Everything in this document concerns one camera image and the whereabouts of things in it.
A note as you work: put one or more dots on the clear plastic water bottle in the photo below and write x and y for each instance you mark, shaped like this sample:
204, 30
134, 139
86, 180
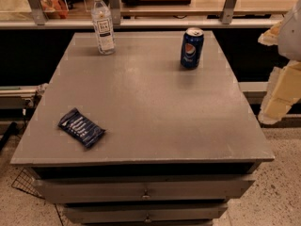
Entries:
103, 26

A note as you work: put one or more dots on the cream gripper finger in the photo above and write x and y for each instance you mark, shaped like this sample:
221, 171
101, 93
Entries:
270, 36
283, 91

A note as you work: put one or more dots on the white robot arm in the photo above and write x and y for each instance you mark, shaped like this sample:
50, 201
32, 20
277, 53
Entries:
289, 37

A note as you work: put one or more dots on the orange snack bag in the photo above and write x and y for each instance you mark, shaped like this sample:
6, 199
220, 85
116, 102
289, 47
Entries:
57, 6

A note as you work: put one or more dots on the grey drawer cabinet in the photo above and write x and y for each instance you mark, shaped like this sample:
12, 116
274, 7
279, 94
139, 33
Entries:
178, 144

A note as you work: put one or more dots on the black wire rack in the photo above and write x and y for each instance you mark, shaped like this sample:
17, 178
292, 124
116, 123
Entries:
24, 182

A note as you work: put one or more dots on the blue pepsi can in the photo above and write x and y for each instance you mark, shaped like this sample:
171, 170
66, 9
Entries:
192, 43

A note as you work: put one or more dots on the blue snack packet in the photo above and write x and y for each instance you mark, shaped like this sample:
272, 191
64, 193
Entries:
81, 128

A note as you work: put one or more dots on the metal shelf rail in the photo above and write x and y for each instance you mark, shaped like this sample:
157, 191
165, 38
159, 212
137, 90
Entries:
170, 23

